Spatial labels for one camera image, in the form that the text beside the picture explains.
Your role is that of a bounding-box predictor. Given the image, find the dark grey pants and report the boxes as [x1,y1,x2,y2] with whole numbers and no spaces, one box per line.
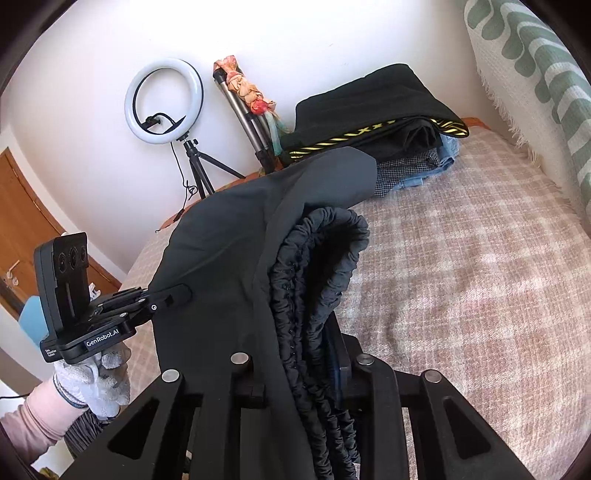
[150,147,377,479]

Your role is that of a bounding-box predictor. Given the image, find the pink sleeved left forearm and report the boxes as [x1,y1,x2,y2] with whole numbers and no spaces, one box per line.
[1,375,88,466]

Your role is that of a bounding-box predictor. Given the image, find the left gloved hand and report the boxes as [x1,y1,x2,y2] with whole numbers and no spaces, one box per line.
[52,283,133,418]

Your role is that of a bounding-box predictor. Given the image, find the zebra striped trouser leg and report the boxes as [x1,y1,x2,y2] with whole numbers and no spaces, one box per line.
[63,410,112,459]

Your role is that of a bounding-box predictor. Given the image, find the wooden door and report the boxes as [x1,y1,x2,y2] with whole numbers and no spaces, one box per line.
[0,147,123,319]

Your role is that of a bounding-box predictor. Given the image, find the black mini tripod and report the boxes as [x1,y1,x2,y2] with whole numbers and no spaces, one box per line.
[178,134,245,199]

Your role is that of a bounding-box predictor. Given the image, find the pink plaid bed cover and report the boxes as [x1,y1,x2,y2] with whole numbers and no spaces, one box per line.
[117,124,591,480]

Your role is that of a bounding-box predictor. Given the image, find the silver folded tripod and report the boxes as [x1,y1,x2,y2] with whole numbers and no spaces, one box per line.
[212,66,276,174]

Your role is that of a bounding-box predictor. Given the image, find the grey tweed folded garment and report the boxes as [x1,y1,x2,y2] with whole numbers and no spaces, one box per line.
[374,149,435,197]

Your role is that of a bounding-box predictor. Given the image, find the light blue folded garment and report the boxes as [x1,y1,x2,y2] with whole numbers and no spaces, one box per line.
[393,135,460,190]

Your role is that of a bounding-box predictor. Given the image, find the black folded garment yellow trim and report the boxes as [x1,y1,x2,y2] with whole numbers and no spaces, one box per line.
[280,64,469,167]

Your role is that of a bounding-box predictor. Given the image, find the green white patterned pillow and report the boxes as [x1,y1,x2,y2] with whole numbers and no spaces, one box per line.
[463,1,590,229]

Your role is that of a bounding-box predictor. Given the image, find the ring light power cable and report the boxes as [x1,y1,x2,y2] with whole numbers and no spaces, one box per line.
[158,140,199,229]

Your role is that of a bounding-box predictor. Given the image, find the white ring light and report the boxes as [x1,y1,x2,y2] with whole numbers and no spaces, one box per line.
[121,57,205,146]

